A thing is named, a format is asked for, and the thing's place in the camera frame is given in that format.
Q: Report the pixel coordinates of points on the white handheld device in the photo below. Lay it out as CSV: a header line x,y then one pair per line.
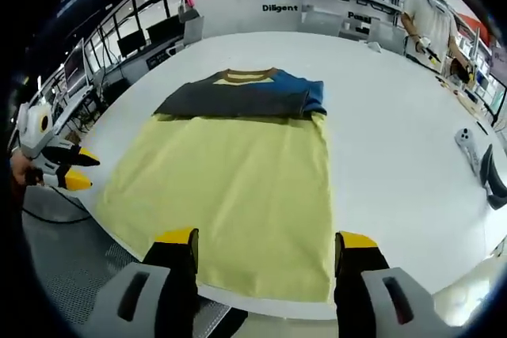
x,y
467,148

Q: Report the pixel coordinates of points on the grey and pink hanging bag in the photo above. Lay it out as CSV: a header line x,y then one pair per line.
x,y
187,7

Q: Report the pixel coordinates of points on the person's left hand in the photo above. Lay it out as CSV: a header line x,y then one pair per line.
x,y
25,169

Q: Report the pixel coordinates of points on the black desk monitor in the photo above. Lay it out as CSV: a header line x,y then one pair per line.
x,y
131,43
163,31

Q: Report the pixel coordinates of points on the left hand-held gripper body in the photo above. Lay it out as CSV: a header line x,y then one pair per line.
x,y
37,132

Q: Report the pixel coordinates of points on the grey office chair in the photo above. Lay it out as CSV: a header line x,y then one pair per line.
x,y
186,35

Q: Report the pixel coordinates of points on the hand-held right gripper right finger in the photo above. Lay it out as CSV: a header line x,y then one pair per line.
x,y
368,274

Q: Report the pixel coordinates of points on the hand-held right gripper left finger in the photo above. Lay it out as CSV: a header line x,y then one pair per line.
x,y
166,274

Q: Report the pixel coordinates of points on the grey mesh chair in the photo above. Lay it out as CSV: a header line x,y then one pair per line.
x,y
79,259

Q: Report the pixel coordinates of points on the black stand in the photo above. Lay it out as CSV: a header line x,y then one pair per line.
x,y
493,179

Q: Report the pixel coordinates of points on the yellow garment with dark sleeves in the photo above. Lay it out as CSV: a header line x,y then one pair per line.
x,y
237,179

